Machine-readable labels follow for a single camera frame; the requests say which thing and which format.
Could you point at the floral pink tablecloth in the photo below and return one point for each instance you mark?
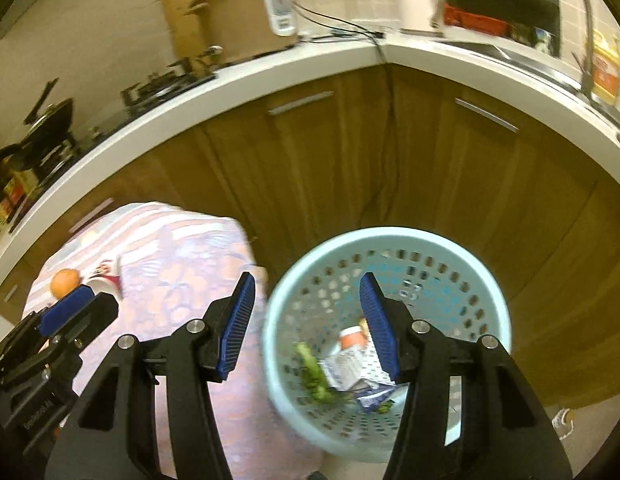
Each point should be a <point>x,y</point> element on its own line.
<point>190,260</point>

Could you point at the orange paper cup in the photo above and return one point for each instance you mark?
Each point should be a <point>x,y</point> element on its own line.
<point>352,340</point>

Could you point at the dark sauce bottle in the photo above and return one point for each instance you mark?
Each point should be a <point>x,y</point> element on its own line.
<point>22,182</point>
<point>5,195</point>

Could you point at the steel kitchen sink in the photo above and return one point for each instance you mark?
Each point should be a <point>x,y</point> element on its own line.
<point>520,57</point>

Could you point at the small glass jar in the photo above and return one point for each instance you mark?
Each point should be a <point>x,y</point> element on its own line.
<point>542,40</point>

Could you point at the red plastic container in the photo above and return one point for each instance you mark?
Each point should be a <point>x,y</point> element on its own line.
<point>475,20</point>

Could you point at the white milk carton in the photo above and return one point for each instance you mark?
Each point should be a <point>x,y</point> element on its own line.
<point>340,367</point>

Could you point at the black wok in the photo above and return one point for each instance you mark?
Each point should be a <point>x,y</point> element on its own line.
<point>47,117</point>

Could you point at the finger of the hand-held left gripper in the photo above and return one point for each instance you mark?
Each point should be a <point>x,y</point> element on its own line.
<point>65,307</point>

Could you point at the polka dot paper wrapper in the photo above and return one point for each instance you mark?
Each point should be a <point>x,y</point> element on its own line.
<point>371,367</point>

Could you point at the wooden cutting board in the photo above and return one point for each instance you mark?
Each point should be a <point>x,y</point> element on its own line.
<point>177,15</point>

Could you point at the small white floor item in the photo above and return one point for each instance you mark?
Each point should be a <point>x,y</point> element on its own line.
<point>565,417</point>

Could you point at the steel kitchen faucet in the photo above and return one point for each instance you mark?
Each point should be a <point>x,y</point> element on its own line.
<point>587,35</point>

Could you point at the red paper cup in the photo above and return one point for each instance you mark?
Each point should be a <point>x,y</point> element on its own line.
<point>107,280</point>

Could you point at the brown rice cooker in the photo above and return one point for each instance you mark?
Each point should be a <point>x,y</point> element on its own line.
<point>240,20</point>

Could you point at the green bok choy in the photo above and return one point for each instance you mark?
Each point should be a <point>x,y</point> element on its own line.
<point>312,372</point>

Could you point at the light blue plastic basket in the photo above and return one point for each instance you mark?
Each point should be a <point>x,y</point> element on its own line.
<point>440,280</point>

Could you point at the white electric kettle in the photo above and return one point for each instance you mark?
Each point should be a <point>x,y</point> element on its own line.
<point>417,2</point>

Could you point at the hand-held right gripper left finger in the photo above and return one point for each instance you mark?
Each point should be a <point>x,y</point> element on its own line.
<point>235,330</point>

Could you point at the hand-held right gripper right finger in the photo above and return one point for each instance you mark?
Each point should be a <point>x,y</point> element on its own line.
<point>380,330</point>

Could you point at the wooden base cabinets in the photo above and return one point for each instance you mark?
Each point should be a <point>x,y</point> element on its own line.
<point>490,185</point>

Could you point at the orange fruit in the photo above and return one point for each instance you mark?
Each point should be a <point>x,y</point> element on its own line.
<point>65,282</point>

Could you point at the yellow detergent bottle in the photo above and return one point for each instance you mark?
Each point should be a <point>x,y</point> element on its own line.
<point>605,70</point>

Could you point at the black gas stove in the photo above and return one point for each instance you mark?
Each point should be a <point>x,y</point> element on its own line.
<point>155,87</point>

